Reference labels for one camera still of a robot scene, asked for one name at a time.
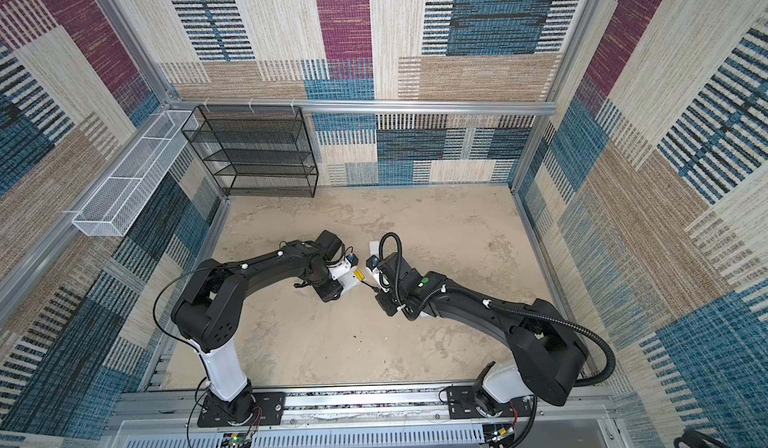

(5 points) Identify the white remote control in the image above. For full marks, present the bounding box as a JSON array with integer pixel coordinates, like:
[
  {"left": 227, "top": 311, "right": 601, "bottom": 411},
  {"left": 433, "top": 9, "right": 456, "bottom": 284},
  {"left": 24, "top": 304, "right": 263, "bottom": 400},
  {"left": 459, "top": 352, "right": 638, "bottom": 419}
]
[{"left": 332, "top": 266, "right": 365, "bottom": 296}]

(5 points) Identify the pink handled screwdriver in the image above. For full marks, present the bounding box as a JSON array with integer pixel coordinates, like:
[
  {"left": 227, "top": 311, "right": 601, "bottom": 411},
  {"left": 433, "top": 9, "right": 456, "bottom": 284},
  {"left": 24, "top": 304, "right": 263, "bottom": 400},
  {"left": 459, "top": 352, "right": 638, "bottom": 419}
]
[{"left": 360, "top": 280, "right": 381, "bottom": 293}]

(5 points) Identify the white battery cover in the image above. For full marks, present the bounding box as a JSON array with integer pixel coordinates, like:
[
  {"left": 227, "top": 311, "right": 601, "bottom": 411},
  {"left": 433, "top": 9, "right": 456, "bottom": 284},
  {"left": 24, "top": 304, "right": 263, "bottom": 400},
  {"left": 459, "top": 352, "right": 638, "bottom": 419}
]
[{"left": 369, "top": 241, "right": 380, "bottom": 257}]

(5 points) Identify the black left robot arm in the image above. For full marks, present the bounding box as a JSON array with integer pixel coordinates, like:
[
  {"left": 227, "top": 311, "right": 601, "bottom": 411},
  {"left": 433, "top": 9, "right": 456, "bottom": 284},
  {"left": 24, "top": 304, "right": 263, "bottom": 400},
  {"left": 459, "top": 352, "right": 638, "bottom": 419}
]
[{"left": 171, "top": 230, "right": 359, "bottom": 426}]

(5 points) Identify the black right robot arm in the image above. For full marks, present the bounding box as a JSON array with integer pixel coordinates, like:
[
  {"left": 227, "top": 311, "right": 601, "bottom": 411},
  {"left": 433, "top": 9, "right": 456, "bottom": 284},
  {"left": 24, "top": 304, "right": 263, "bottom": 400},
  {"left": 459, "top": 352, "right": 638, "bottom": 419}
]
[{"left": 366, "top": 247, "right": 617, "bottom": 417}]

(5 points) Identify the black mesh shelf rack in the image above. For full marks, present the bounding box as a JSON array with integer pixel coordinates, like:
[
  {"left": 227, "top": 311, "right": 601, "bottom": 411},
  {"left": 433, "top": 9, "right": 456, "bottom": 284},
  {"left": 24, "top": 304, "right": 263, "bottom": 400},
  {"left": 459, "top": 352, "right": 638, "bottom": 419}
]
[{"left": 181, "top": 105, "right": 319, "bottom": 197}]

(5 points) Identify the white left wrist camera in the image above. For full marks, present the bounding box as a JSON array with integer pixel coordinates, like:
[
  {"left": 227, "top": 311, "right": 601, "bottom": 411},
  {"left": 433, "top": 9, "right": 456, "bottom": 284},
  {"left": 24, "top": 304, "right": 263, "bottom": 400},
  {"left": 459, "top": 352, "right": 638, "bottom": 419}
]
[{"left": 329, "top": 254, "right": 358, "bottom": 281}]

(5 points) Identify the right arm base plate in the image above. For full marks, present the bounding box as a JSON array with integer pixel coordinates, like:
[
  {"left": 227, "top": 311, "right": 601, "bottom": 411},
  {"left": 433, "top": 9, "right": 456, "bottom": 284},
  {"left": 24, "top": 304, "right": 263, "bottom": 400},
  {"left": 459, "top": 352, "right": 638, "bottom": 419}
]
[{"left": 438, "top": 385, "right": 532, "bottom": 419}]

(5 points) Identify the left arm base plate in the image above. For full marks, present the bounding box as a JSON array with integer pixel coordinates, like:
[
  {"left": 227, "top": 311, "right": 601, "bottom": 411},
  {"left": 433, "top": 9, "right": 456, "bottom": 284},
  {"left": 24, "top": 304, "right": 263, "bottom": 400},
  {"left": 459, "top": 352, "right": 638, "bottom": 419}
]
[{"left": 196, "top": 390, "right": 286, "bottom": 428}]

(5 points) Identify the white slotted cable duct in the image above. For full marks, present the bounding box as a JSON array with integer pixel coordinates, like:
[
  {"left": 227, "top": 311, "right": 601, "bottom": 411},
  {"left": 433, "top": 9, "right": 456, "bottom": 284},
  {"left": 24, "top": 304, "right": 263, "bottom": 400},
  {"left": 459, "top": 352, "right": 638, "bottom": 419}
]
[{"left": 120, "top": 424, "right": 486, "bottom": 447}]

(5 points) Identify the white mesh wall basket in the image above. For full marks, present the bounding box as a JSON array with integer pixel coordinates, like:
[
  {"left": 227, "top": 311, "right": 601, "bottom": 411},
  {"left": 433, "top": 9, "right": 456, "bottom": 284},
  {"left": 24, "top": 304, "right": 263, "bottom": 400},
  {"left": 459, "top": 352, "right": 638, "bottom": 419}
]
[{"left": 72, "top": 110, "right": 191, "bottom": 237}]

